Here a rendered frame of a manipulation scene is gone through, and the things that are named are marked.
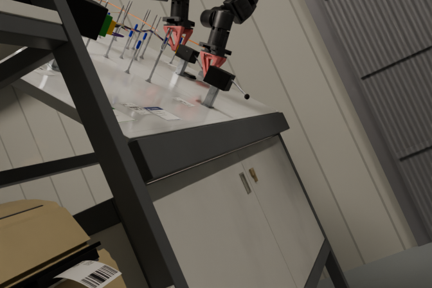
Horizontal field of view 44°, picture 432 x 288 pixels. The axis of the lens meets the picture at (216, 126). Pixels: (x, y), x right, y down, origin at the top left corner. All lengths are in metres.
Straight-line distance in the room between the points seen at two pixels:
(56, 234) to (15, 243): 0.07
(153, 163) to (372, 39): 2.17
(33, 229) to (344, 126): 2.40
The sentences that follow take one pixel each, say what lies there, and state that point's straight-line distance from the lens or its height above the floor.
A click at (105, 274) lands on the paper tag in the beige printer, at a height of 0.72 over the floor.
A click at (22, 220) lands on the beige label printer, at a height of 0.81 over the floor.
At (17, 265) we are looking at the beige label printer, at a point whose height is 0.77.
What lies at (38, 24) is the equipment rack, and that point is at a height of 1.03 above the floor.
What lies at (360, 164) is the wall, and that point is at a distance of 2.94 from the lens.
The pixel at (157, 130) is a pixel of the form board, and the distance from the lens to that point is 0.93.
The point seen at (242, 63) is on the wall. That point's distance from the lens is 3.00.
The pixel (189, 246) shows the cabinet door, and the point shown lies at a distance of 0.93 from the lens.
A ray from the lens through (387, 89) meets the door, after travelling 2.87.
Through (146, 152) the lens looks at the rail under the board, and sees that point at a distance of 0.82.
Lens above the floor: 0.78
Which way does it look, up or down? 4 degrees up
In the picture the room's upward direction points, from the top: 24 degrees counter-clockwise
